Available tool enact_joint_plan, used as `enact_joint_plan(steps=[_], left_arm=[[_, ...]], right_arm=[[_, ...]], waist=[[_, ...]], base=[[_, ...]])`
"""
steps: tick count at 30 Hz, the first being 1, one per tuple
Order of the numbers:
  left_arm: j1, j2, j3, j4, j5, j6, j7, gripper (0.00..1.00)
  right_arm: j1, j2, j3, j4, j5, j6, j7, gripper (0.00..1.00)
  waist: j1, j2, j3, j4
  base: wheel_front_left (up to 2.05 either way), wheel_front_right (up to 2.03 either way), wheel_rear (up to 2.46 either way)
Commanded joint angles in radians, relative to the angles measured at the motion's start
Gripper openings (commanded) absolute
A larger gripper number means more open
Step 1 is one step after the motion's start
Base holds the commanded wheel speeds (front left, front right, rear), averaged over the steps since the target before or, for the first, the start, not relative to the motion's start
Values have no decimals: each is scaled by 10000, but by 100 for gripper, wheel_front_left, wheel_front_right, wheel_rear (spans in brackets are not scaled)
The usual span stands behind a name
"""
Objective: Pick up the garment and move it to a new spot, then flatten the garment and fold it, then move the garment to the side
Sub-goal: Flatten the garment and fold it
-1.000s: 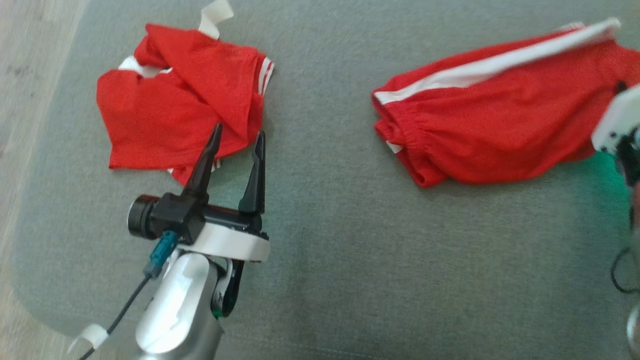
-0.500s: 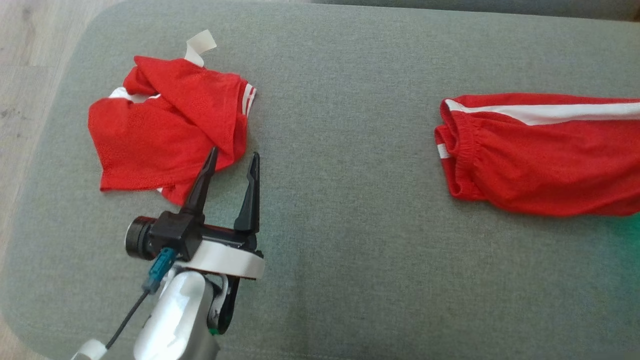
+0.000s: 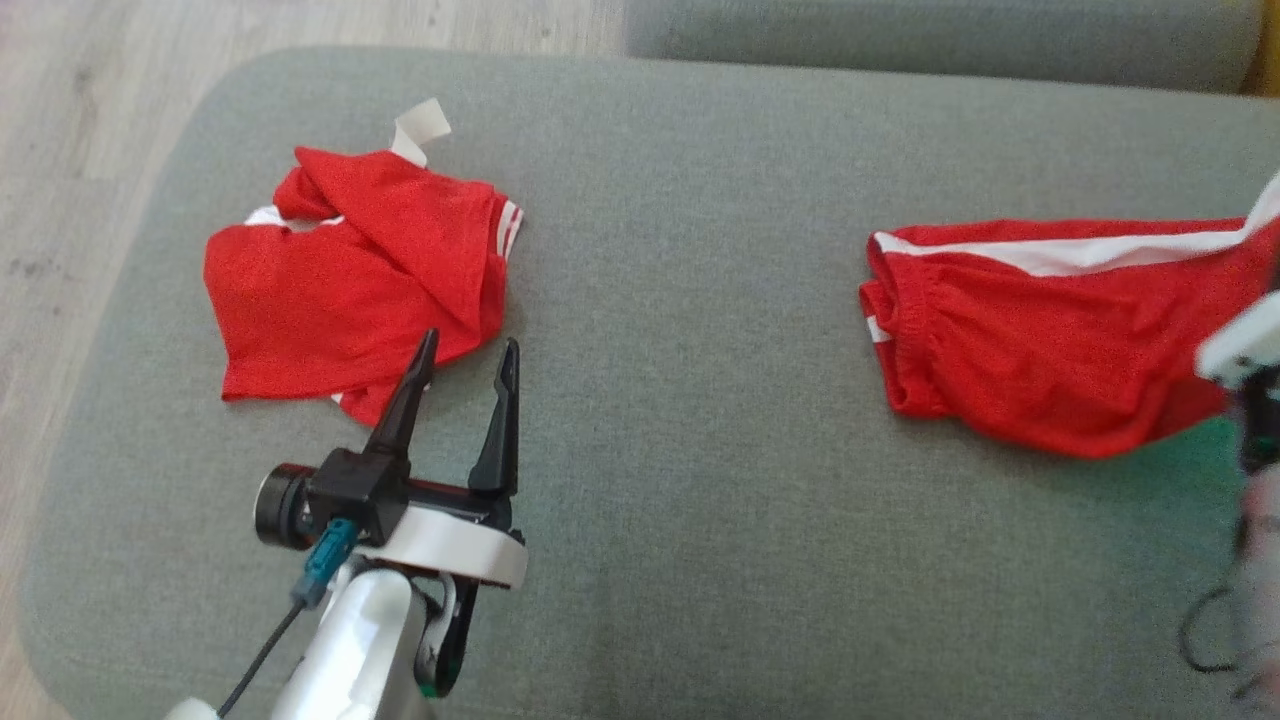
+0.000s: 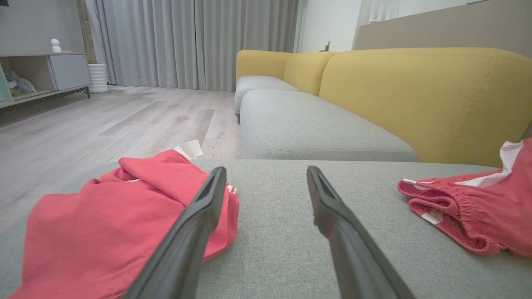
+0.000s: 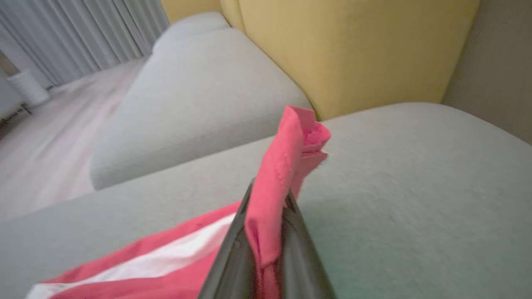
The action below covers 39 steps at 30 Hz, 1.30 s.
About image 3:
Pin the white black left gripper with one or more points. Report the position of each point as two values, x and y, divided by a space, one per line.
450 540

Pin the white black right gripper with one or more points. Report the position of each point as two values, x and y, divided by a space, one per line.
1245 345

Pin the red basketball jersey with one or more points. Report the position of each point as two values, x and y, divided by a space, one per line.
350 290

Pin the red shorts white stripe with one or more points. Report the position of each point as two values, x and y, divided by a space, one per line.
1050 340

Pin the grey sofa seat cushion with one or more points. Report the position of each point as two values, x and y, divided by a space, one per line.
700 480

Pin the yellow cushion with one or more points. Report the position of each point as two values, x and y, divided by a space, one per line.
1268 55

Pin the grey sofa back cushion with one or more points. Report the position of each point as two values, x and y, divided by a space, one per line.
940 35

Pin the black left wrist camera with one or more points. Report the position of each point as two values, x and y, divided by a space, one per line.
330 495

